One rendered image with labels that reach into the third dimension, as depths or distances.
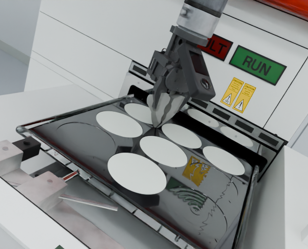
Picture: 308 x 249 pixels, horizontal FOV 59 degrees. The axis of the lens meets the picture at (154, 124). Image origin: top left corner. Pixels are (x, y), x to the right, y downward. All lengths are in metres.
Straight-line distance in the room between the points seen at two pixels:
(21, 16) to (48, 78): 2.40
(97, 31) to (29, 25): 2.45
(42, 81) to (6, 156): 0.63
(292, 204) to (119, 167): 0.27
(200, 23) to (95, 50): 0.40
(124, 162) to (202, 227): 0.16
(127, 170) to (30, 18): 2.90
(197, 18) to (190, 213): 0.33
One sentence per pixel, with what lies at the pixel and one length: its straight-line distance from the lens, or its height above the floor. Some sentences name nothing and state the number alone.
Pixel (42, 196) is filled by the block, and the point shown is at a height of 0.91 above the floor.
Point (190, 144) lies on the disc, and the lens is 0.61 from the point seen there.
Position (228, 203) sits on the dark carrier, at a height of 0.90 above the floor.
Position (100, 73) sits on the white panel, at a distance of 0.84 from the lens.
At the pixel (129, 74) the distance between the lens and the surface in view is 0.77.
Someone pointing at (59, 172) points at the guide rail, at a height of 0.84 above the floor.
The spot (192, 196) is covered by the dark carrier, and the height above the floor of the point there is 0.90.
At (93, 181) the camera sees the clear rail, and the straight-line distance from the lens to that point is 0.39.
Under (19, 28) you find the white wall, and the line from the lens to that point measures 3.37.
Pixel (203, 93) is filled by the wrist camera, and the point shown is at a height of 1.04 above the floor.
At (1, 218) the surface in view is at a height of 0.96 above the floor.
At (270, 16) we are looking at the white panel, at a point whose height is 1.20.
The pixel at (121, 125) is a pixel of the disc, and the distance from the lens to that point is 0.56.
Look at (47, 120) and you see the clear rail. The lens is 0.50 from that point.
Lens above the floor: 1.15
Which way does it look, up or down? 24 degrees down
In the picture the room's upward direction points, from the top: 24 degrees clockwise
